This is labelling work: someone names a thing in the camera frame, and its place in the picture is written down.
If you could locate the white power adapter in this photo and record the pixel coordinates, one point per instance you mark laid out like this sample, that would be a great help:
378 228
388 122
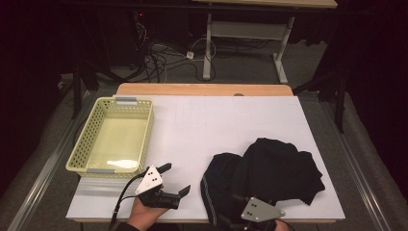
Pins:
190 55

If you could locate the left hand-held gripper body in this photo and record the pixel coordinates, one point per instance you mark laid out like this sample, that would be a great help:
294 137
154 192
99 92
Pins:
149 183

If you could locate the black knit vest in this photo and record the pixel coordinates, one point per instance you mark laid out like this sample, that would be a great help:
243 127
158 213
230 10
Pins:
272 166

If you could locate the aluminium floor rail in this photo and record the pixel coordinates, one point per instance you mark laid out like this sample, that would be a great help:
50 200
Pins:
365 192
48 165

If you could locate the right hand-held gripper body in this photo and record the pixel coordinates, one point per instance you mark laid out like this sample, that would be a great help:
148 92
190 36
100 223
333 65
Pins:
260 210

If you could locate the yellow perforated plastic basket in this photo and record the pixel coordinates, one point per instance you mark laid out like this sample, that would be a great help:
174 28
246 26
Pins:
115 138

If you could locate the person's right hand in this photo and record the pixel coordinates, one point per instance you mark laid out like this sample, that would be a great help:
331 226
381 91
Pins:
281 226

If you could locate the black metal stand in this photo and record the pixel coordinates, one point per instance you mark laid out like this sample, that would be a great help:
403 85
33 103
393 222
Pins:
76 96
340 106

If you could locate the white frame wooden desk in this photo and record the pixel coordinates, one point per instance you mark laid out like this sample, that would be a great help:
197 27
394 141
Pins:
247 30

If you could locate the person's left hand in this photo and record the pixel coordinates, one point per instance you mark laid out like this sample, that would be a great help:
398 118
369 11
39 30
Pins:
142 216

